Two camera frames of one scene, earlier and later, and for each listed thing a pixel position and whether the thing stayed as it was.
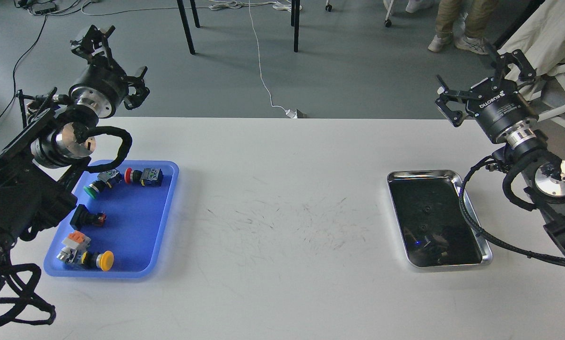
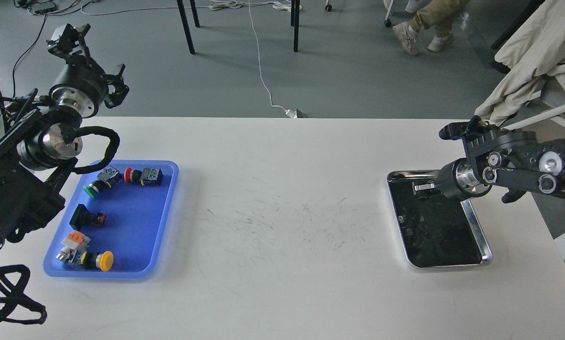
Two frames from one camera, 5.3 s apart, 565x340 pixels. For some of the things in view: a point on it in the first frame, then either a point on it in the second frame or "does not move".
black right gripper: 496,105 → 457,180
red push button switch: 148,177 does not move
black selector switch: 83,219 does not move
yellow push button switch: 104,260 does not move
